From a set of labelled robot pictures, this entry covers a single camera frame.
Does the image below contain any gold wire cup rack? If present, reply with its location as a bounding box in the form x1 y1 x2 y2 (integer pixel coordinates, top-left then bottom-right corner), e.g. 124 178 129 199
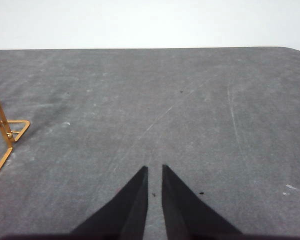
0 79 31 181

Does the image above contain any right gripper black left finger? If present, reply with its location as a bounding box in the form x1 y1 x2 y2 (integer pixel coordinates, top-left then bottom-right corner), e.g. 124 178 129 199
71 165 149 236

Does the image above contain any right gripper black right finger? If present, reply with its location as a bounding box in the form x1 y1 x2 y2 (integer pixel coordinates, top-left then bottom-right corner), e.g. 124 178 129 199
161 164 242 236

